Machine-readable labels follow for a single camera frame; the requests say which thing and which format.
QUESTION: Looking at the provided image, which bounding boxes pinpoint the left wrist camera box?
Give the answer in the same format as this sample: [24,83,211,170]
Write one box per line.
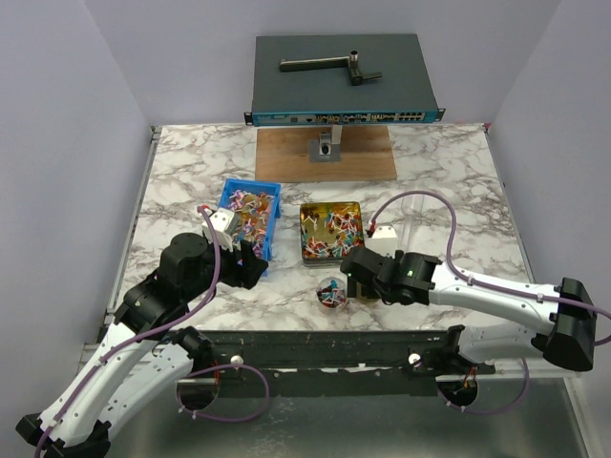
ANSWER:
[197,205,239,252]

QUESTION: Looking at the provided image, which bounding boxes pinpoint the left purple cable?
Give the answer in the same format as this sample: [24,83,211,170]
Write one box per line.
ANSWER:
[32,204,271,458]

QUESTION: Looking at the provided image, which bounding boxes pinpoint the grey network switch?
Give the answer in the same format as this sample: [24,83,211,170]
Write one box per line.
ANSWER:
[244,33,445,127]

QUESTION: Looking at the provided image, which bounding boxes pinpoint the black front mounting rail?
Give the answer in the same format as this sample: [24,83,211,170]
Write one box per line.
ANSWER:
[97,328,526,400]

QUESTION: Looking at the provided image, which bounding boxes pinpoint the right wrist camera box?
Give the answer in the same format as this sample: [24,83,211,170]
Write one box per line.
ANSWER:
[366,224,398,258]

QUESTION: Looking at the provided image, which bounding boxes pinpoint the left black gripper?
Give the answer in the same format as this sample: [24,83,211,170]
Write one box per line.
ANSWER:
[184,233,269,302]

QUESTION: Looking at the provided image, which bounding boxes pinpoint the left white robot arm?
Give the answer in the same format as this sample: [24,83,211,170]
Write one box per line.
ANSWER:
[16,233,268,457]

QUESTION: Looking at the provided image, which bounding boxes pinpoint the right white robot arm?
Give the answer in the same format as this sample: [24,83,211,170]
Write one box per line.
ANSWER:
[340,247,597,374]

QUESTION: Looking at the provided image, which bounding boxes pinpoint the clear glass jar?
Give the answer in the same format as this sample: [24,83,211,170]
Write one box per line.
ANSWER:
[316,277,348,313]

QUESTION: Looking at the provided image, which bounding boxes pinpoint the grey metal stand base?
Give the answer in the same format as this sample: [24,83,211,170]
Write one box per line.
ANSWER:
[309,125,342,162]

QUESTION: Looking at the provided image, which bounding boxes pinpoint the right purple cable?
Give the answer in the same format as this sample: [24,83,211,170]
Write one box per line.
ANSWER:
[369,190,611,415]

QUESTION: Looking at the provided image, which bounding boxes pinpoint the purple cable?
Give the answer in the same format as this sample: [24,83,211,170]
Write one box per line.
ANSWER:
[369,190,611,415]
[32,204,271,458]

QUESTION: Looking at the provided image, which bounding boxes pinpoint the clear plastic scoop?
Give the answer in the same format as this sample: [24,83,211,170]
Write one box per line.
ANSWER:
[400,194,424,251]

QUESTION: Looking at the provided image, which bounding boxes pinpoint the wooden board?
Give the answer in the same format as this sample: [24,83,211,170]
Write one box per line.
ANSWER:
[255,126,397,183]

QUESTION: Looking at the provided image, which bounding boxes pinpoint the square tin of lollipops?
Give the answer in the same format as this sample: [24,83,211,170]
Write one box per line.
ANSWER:
[299,201,365,267]

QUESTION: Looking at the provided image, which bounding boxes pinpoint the blue plastic candy bin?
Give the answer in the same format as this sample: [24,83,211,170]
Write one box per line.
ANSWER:
[220,178,281,260]

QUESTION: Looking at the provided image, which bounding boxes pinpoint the gold jar lid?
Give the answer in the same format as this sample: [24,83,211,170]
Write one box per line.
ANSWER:
[356,296,380,304]

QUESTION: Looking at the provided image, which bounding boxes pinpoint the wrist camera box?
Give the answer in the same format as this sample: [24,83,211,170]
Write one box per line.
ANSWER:
[366,224,398,258]
[197,205,239,252]

